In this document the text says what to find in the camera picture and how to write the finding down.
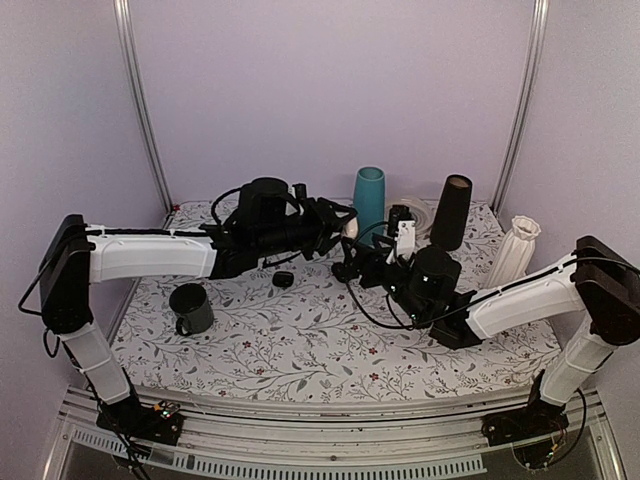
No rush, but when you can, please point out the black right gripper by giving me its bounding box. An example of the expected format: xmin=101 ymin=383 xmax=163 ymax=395
xmin=342 ymin=234 xmax=429 ymax=326

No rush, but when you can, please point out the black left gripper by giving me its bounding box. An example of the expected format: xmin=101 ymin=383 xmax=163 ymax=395
xmin=256 ymin=197 xmax=359 ymax=261

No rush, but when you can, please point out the white earbud case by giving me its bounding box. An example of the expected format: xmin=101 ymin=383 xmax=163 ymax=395
xmin=342 ymin=218 xmax=359 ymax=240

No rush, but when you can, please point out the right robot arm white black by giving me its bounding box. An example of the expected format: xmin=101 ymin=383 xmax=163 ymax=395
xmin=332 ymin=236 xmax=639 ymax=436

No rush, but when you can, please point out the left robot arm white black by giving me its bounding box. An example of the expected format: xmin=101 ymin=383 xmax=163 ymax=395
xmin=38 ymin=177 xmax=357 ymax=434

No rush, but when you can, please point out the black earbud case left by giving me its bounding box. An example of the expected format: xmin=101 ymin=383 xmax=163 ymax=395
xmin=272 ymin=271 xmax=295 ymax=289

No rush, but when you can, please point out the teal tall cup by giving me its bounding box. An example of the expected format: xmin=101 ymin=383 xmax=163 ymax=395
xmin=353 ymin=166 xmax=386 ymax=246

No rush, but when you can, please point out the black tall cup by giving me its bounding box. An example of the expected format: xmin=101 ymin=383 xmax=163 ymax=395
xmin=430 ymin=174 xmax=473 ymax=251

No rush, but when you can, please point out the white ribbed vase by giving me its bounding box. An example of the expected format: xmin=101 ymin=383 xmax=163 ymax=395
xmin=484 ymin=215 xmax=541 ymax=288

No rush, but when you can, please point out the dark grey mug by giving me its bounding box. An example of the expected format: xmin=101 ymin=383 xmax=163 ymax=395
xmin=169 ymin=283 xmax=214 ymax=337

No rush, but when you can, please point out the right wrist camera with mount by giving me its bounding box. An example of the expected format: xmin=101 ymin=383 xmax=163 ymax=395
xmin=386 ymin=204 xmax=416 ymax=265

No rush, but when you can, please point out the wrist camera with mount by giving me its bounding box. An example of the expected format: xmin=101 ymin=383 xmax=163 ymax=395
xmin=288 ymin=183 xmax=307 ymax=214
xmin=386 ymin=204 xmax=416 ymax=265

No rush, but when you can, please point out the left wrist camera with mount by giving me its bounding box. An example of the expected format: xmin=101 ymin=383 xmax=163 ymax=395
xmin=288 ymin=183 xmax=307 ymax=214

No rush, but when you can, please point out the left black braided cable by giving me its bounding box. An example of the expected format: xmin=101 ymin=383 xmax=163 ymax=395
xmin=209 ymin=185 xmax=311 ymax=266

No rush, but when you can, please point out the aluminium front rail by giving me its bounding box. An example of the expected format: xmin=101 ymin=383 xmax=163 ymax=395
xmin=42 ymin=387 xmax=626 ymax=480

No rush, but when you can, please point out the right black cable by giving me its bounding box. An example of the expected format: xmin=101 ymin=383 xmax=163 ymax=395
xmin=339 ymin=219 xmax=591 ymax=331

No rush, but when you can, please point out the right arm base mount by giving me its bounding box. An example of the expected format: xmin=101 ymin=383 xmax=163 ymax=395
xmin=481 ymin=370 xmax=569 ymax=470

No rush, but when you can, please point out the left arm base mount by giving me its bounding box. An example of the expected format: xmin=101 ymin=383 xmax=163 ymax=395
xmin=96 ymin=387 xmax=185 ymax=446

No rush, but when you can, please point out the right aluminium frame post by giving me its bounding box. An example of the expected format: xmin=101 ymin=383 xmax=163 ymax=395
xmin=490 ymin=0 xmax=550 ymax=216

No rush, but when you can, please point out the aluminium frame post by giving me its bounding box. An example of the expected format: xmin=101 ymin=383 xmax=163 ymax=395
xmin=113 ymin=0 xmax=174 ymax=214
xmin=490 ymin=0 xmax=550 ymax=216

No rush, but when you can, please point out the left aluminium frame post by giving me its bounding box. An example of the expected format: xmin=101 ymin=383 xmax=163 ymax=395
xmin=113 ymin=0 xmax=174 ymax=214

